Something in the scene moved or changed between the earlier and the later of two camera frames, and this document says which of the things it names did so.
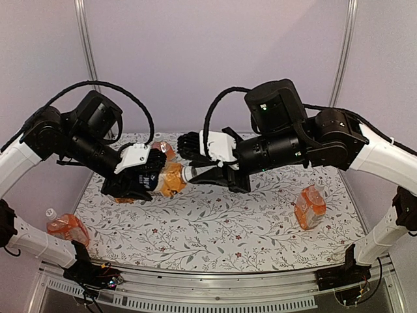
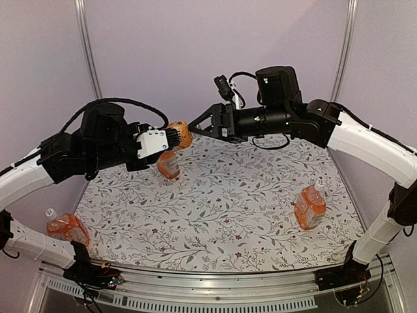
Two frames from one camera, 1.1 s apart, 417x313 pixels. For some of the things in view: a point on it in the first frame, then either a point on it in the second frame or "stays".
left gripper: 128,188 to 150,159
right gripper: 218,176 to 221,114
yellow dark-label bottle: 171,179 to 186,135
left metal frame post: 83,18 stays
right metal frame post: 350,20 stays
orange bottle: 68,225 stays
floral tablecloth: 292,216 stays
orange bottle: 310,205 stays
